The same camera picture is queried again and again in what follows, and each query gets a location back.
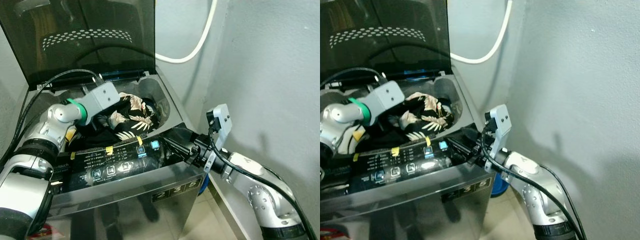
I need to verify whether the steel top-load washing machine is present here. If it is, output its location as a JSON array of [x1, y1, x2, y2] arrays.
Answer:
[[320, 70, 501, 240], [20, 70, 212, 240]]

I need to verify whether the black washer control panel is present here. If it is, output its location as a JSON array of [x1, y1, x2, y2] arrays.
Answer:
[[322, 137, 469, 194], [50, 135, 174, 194]]

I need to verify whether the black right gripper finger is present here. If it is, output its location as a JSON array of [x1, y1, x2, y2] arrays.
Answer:
[[161, 137, 193, 162], [446, 136, 475, 162], [459, 125, 482, 143], [171, 127, 200, 146]]

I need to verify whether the white hose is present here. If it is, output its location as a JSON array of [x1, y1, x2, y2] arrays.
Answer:
[[449, 0, 514, 65], [154, 0, 219, 65]]

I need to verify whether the dark tinted washer lid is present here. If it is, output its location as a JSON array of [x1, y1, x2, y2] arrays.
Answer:
[[320, 0, 452, 90], [0, 0, 157, 91]]

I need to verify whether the black number label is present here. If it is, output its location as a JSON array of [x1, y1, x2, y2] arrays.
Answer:
[[442, 178, 494, 204], [152, 180, 204, 204]]

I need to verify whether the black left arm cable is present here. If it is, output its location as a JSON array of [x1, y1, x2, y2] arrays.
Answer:
[[0, 69, 104, 172], [320, 67, 387, 92]]

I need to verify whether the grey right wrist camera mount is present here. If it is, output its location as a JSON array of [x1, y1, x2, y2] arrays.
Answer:
[[483, 103, 513, 174], [203, 103, 233, 174]]

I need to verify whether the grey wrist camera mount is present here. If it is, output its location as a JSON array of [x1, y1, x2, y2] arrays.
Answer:
[[81, 81, 121, 122], [366, 80, 406, 122], [483, 103, 513, 174], [203, 103, 233, 174]]

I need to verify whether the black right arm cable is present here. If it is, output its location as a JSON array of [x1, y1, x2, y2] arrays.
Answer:
[[207, 125, 319, 240], [482, 125, 589, 240]]

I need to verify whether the black floral print garment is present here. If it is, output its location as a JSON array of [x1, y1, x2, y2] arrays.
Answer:
[[399, 91, 455, 142], [96, 92, 162, 144]]

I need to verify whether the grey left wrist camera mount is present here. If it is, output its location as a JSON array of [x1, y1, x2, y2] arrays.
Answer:
[[366, 80, 406, 122], [81, 81, 121, 122]]

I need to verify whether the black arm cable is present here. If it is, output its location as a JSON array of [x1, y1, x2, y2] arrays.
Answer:
[[320, 67, 387, 92], [207, 125, 319, 240], [0, 69, 104, 172], [482, 125, 589, 240]]

